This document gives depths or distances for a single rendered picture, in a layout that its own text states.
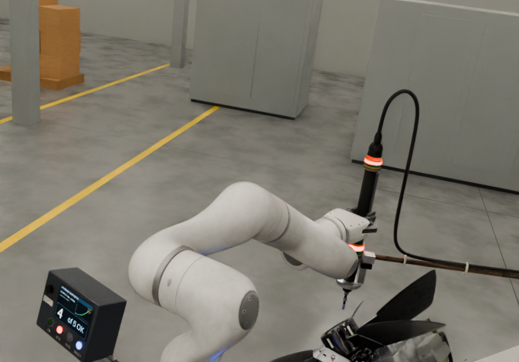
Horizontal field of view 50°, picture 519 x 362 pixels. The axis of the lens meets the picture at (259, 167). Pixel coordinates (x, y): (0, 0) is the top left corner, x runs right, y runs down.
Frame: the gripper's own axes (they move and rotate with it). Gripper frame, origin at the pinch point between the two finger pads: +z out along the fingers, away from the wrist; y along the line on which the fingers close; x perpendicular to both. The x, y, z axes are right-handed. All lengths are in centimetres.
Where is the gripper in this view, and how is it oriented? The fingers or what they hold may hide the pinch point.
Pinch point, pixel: (362, 214)
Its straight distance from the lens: 148.3
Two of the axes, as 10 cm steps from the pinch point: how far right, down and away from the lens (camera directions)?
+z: 6.2, -1.9, 7.6
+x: 1.2, -9.3, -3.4
